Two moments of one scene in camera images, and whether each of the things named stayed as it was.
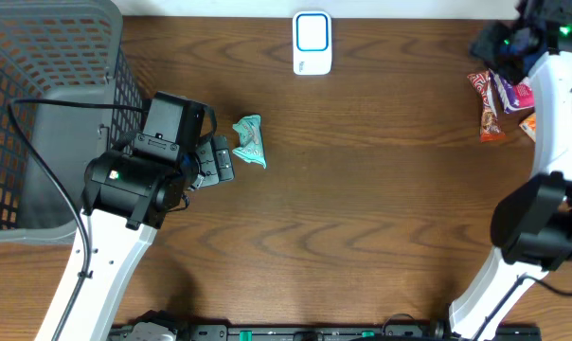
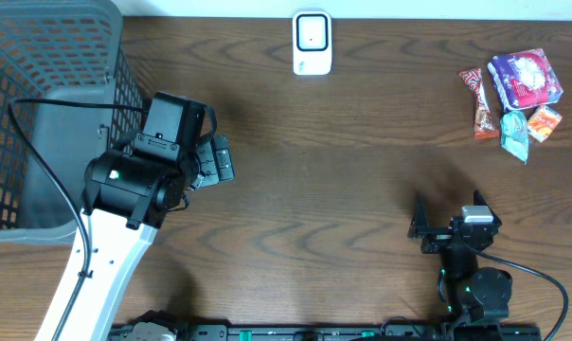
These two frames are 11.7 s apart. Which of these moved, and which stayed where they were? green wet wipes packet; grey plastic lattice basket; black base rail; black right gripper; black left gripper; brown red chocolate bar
Moved: green wet wipes packet; black right gripper; brown red chocolate bar
Stayed: black left gripper; black base rail; grey plastic lattice basket
